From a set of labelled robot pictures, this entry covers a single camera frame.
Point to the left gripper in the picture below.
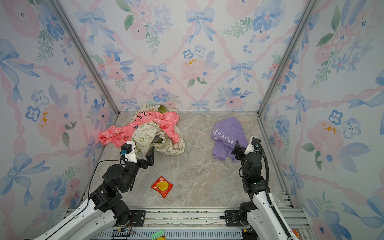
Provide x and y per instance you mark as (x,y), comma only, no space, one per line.
(149,161)

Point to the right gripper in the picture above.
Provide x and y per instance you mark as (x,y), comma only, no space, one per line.
(241,153)

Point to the purple cloth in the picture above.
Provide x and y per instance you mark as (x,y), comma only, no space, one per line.
(225,135)

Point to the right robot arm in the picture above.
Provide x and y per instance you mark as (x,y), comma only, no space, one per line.
(261,198)

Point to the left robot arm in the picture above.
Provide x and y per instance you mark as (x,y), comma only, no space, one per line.
(105,207)

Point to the red snack packet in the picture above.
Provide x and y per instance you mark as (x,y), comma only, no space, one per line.
(162,186)

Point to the pink printed jacket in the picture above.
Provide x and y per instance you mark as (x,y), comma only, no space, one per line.
(163,122)

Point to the green toy block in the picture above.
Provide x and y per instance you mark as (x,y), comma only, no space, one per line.
(159,235)

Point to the orange toy object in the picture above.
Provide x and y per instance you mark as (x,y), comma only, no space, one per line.
(296,233)

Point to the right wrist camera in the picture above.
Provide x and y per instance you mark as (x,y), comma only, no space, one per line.
(253,146)

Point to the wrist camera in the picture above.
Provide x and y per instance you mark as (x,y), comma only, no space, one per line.
(128,154)
(253,146)

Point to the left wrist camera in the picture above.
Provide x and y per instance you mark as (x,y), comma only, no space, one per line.
(128,154)

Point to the metal base rail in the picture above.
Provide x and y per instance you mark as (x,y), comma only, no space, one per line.
(178,224)

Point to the metal corner post right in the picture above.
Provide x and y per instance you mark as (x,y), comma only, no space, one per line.
(291,47)

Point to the metal corner post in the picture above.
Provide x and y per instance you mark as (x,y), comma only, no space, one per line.
(84,55)
(291,47)

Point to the metal corner post left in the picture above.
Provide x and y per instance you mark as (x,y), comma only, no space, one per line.
(84,55)

